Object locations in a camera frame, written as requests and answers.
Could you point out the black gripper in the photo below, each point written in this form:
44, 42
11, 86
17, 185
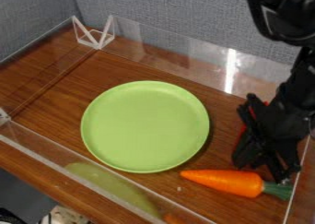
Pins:
283, 126

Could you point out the orange toy carrot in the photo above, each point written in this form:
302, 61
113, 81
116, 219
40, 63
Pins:
240, 183

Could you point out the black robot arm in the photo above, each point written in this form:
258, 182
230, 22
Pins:
287, 20

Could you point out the red plastic block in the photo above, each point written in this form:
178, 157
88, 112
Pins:
250, 130

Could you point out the green round plate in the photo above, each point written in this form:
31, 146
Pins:
144, 126

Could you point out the clear acrylic barrier wall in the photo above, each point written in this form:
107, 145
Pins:
51, 79

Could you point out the clear acrylic corner bracket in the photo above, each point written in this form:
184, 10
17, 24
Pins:
91, 37

